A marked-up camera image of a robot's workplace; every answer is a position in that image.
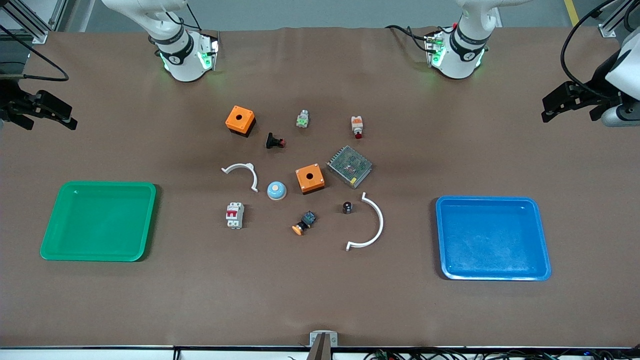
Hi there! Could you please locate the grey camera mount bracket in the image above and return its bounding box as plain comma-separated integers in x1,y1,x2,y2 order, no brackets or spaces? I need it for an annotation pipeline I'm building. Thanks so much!
309,330,339,360

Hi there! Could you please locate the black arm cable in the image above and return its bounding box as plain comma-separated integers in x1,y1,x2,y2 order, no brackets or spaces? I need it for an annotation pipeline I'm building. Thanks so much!
0,24,70,83
560,0,623,101

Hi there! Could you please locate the green plastic tray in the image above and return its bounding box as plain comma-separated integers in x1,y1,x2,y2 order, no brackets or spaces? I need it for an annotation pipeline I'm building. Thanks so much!
40,181,157,263

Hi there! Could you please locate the small white pipe clamp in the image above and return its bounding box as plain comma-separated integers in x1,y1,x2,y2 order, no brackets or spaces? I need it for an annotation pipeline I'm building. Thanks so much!
221,162,260,193

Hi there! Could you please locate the blue plastic tray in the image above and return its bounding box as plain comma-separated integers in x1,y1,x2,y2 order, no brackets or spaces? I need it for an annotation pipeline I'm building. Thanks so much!
435,196,552,282

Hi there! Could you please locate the white table frame rail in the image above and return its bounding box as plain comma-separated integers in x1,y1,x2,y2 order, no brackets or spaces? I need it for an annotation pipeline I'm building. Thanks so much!
0,346,640,360

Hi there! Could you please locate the metal mesh power supply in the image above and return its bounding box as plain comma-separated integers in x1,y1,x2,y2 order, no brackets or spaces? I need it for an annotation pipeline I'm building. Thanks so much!
326,145,373,189

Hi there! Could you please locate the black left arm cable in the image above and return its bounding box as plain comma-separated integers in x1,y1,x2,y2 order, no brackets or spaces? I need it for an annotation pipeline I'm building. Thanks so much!
560,0,623,101

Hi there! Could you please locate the orange button box black base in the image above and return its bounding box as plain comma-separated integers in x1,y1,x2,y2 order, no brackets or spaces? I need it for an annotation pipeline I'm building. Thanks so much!
225,105,257,138
295,163,326,195

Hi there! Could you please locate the orange mushroom button blue body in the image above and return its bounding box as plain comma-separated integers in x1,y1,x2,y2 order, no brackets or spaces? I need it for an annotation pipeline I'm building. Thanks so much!
292,210,318,236

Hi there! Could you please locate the white red circuit breaker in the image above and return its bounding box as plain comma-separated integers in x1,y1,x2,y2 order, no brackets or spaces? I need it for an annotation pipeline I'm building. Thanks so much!
226,202,245,230

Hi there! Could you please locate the large white pipe clamp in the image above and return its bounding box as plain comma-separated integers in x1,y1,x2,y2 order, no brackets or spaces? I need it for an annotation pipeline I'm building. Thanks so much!
346,192,385,252

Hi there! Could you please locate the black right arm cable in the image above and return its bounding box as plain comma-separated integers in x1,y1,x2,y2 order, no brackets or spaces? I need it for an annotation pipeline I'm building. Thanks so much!
0,24,70,83

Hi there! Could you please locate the aluminium frame profile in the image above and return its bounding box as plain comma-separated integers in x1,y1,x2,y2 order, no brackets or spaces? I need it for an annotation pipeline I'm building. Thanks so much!
597,0,640,39
0,0,56,46

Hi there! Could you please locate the black base cable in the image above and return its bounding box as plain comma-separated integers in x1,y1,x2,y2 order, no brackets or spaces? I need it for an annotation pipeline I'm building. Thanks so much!
385,24,432,54

